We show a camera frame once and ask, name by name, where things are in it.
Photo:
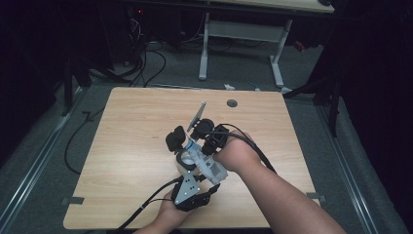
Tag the glass jar with black lid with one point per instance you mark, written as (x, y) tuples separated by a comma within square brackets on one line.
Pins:
[(175, 138)]

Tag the person's right hand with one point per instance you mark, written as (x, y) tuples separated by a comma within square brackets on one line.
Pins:
[(237, 156)]

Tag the black metal stand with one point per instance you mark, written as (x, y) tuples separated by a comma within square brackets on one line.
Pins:
[(332, 104), (68, 84)]

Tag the white and blue milk carton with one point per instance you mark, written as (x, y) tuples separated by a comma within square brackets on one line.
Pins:
[(207, 164)]

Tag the small red object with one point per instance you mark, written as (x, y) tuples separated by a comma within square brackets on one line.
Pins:
[(299, 46)]

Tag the white paper scrap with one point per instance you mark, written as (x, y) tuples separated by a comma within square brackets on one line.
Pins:
[(229, 86)]

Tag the metal floor rail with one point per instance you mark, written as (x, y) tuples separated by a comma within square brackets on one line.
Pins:
[(35, 162), (347, 169)]

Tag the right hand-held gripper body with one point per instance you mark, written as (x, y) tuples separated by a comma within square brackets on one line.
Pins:
[(216, 135)]

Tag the person's left hand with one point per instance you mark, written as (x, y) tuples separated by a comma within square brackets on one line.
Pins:
[(170, 214)]

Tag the desk with white frame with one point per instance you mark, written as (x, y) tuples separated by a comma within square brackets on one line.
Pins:
[(243, 31)]

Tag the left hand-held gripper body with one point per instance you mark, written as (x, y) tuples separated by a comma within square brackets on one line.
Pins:
[(187, 191)]

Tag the grey tape strip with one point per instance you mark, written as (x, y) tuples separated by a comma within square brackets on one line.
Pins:
[(318, 196), (74, 200)]

